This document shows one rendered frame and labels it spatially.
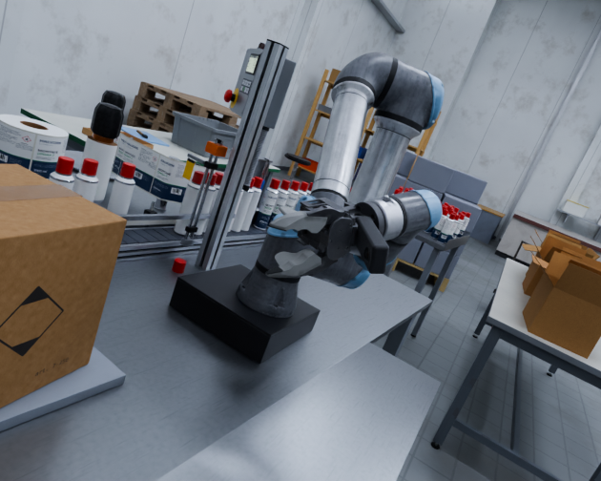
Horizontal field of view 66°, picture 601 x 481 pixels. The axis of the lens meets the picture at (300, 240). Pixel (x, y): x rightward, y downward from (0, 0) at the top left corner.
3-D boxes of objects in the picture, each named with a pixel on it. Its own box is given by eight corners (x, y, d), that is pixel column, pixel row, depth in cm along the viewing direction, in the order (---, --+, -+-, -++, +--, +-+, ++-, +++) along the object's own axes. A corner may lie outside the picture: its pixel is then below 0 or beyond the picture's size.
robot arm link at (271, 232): (256, 251, 118) (275, 201, 115) (304, 267, 121) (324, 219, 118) (257, 267, 107) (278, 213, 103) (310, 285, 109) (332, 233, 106)
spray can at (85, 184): (76, 233, 119) (94, 156, 114) (88, 241, 117) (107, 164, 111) (56, 234, 115) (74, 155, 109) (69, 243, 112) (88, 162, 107)
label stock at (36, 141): (14, 179, 139) (23, 133, 135) (-26, 156, 146) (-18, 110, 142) (72, 180, 157) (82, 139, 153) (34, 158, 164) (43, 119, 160)
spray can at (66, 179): (52, 235, 113) (71, 155, 108) (65, 244, 111) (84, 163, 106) (31, 236, 109) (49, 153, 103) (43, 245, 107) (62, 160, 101)
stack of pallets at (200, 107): (190, 166, 686) (210, 100, 660) (241, 192, 651) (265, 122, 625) (113, 160, 558) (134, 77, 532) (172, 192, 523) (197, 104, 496)
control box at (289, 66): (258, 119, 146) (278, 59, 141) (274, 130, 132) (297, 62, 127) (227, 109, 141) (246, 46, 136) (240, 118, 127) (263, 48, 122)
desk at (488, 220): (492, 240, 1167) (506, 214, 1149) (488, 244, 1051) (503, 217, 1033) (466, 228, 1191) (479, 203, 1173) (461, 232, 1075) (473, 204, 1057)
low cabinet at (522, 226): (582, 278, 1090) (601, 242, 1066) (594, 299, 875) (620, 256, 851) (500, 242, 1160) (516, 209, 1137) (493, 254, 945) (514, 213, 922)
